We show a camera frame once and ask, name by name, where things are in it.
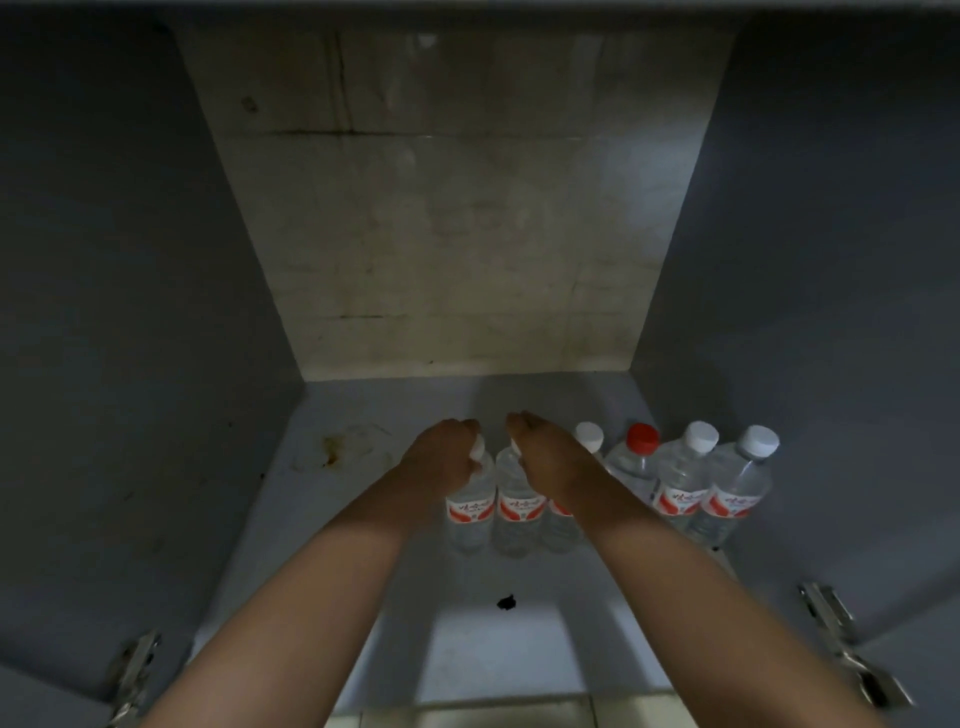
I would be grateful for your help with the person's left hand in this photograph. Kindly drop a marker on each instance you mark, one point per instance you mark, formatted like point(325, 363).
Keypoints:
point(439, 465)

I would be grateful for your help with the person's right hand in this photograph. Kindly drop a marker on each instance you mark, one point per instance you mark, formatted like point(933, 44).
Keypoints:
point(555, 465)

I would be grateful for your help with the person's right fingers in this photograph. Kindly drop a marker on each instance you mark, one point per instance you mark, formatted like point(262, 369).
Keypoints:
point(523, 435)

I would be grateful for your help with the person's left fingers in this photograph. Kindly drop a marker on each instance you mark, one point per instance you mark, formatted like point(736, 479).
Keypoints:
point(466, 435)

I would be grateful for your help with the white cap water bottle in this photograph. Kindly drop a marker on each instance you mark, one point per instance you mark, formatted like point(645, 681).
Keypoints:
point(679, 480)
point(589, 436)
point(469, 517)
point(519, 517)
point(732, 495)

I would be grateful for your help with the person's right forearm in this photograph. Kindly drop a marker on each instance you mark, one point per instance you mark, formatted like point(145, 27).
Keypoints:
point(675, 600)

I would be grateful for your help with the person's left forearm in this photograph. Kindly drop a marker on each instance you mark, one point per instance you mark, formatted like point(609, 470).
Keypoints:
point(315, 600)

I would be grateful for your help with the red cap water bottle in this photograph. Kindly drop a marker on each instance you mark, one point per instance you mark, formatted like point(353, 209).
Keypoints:
point(634, 461)

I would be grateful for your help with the grey cabinet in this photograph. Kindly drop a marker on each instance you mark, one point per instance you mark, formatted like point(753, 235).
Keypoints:
point(112, 300)

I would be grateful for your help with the metal cabinet hinge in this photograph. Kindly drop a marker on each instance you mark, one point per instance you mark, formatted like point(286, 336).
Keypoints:
point(844, 637)
point(133, 671)

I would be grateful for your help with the grey cabinet door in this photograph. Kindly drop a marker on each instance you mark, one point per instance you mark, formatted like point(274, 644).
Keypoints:
point(930, 667)
point(45, 701)

